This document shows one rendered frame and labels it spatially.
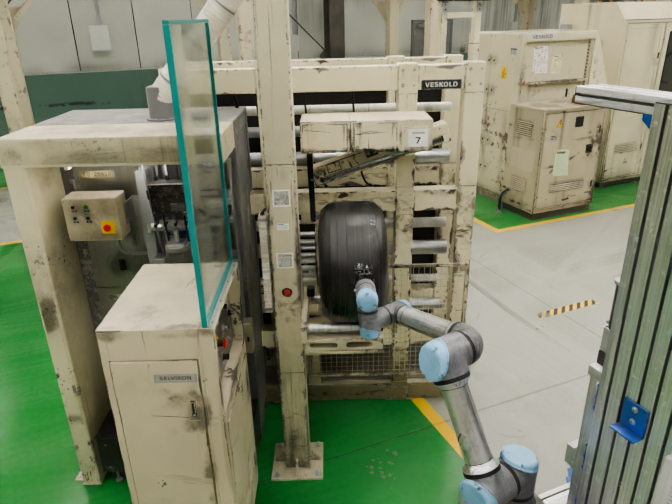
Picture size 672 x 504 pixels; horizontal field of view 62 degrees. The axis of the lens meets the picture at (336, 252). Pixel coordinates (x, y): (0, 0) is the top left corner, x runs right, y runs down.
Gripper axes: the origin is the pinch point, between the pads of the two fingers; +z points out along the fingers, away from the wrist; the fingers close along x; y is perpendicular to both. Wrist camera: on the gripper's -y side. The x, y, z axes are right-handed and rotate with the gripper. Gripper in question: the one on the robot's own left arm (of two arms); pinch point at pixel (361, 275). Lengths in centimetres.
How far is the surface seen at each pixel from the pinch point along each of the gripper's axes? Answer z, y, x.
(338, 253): 3.5, 8.4, 9.5
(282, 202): 17.0, 27.4, 33.0
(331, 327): 15.7, -30.6, 12.8
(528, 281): 249, -96, -164
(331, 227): 11.1, 17.6, 12.2
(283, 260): 19.8, 0.5, 33.8
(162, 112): 41, 64, 87
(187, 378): -45, -21, 63
